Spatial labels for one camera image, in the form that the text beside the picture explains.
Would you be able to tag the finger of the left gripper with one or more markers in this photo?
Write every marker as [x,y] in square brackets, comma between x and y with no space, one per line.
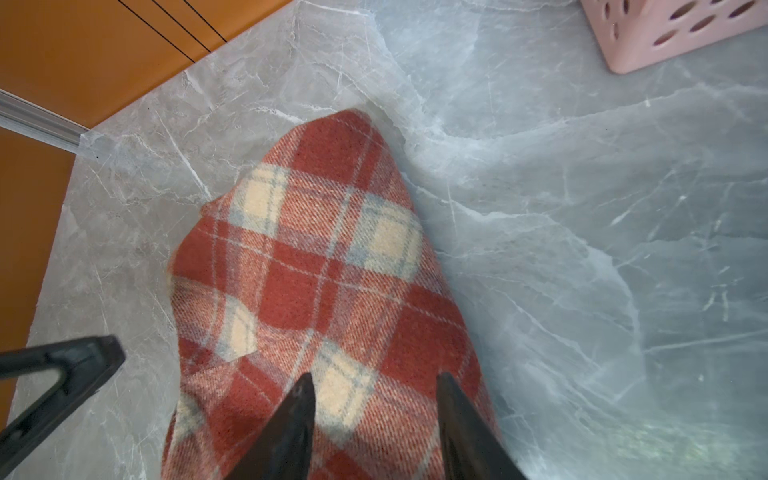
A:
[82,365]

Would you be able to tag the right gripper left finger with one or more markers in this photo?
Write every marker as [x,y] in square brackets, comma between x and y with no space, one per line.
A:
[283,449]

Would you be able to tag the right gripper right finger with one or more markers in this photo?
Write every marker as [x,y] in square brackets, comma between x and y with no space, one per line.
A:
[469,448]

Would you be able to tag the red plaid skirt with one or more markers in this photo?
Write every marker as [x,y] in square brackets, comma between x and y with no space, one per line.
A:
[316,262]

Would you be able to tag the pink perforated plastic basket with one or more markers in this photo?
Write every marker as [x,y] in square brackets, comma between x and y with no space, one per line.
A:
[634,34]

